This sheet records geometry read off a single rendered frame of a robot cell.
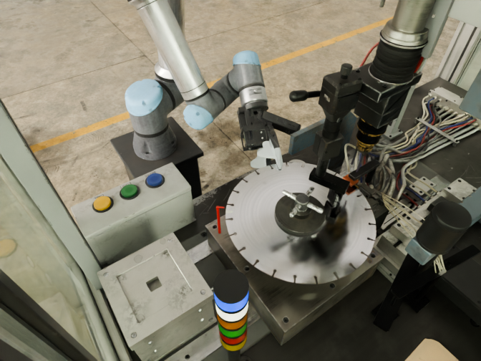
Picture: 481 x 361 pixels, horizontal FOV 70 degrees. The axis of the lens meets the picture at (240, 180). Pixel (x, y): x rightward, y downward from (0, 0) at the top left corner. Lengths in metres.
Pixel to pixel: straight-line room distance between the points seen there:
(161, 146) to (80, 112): 1.76
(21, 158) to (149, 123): 0.59
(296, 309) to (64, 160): 2.02
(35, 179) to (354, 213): 0.62
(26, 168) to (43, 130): 2.23
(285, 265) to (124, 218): 0.40
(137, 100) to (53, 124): 1.81
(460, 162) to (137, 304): 1.11
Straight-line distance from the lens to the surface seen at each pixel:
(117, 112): 2.80
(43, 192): 0.65
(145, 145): 1.19
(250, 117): 0.95
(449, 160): 1.37
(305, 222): 0.75
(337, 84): 0.61
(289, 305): 0.78
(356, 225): 0.79
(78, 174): 2.38
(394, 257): 0.94
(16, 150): 0.59
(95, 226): 0.88
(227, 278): 0.45
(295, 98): 0.63
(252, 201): 0.79
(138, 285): 0.77
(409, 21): 0.63
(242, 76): 0.98
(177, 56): 0.93
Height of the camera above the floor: 1.57
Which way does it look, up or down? 48 degrees down
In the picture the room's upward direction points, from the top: straight up
